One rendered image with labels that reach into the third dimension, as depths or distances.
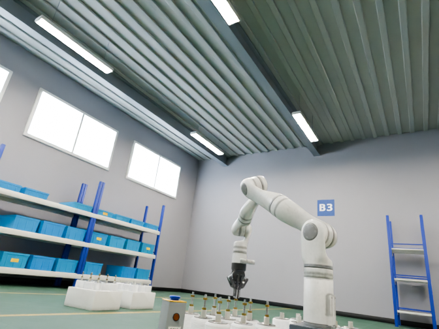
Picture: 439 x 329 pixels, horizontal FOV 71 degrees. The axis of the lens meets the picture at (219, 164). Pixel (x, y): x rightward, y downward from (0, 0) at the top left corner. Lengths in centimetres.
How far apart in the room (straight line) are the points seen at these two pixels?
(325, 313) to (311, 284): 9
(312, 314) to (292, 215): 35
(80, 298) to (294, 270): 531
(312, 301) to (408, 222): 652
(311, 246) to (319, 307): 18
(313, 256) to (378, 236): 644
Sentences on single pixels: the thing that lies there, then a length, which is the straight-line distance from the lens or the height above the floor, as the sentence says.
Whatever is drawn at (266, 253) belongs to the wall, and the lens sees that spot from 808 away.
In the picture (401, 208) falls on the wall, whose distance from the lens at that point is 758.
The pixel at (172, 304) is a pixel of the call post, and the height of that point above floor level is 30.
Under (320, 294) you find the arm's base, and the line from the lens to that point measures 107.
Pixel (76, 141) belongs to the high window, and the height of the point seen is 274.
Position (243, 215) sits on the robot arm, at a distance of 152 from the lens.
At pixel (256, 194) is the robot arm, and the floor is 76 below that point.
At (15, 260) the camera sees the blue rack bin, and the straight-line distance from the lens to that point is 560.
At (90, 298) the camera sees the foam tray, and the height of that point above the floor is 10.
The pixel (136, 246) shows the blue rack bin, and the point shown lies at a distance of 696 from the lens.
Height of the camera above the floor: 40
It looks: 21 degrees up
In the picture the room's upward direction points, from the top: 7 degrees clockwise
